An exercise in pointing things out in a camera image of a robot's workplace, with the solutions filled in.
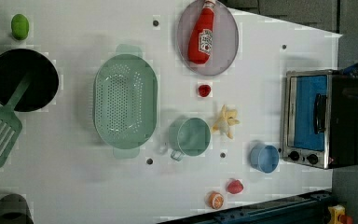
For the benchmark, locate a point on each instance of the peeled toy banana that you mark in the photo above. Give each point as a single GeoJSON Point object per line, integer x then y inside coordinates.
{"type": "Point", "coordinates": [227, 118]}

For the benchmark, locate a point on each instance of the green measuring cup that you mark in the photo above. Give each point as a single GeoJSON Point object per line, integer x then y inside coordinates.
{"type": "Point", "coordinates": [188, 137]}

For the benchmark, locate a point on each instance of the green oval colander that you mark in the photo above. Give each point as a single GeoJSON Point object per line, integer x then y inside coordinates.
{"type": "Point", "coordinates": [125, 101]}

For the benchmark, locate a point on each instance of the red ketchup bottle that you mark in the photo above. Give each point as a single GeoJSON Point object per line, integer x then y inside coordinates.
{"type": "Point", "coordinates": [201, 41]}

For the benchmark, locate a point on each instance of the grey round plate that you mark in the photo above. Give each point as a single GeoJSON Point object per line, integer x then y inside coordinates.
{"type": "Point", "coordinates": [225, 38]}

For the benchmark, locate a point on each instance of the red toy strawberry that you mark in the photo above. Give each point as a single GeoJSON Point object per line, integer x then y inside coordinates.
{"type": "Point", "coordinates": [235, 187]}

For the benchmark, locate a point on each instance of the orange slice toy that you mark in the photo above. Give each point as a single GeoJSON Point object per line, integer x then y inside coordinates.
{"type": "Point", "coordinates": [215, 200]}

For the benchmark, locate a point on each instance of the blue cup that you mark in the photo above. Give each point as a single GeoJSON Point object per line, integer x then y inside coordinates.
{"type": "Point", "coordinates": [264, 158]}

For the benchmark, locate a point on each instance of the black frying pan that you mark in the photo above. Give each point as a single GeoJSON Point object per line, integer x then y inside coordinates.
{"type": "Point", "coordinates": [44, 79]}

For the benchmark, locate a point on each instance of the green slotted spatula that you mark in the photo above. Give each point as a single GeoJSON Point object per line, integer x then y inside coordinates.
{"type": "Point", "coordinates": [10, 125]}

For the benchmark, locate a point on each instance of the green lime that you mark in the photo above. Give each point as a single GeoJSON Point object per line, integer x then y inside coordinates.
{"type": "Point", "coordinates": [19, 27]}

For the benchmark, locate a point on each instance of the yellow clamp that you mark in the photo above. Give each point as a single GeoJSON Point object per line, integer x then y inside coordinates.
{"type": "Point", "coordinates": [338, 215]}

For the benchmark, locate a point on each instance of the dark grey object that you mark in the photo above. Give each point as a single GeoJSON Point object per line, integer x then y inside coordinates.
{"type": "Point", "coordinates": [14, 209]}

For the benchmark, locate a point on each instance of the blue metal frame rail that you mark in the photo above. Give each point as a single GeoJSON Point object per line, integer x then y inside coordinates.
{"type": "Point", "coordinates": [308, 208]}

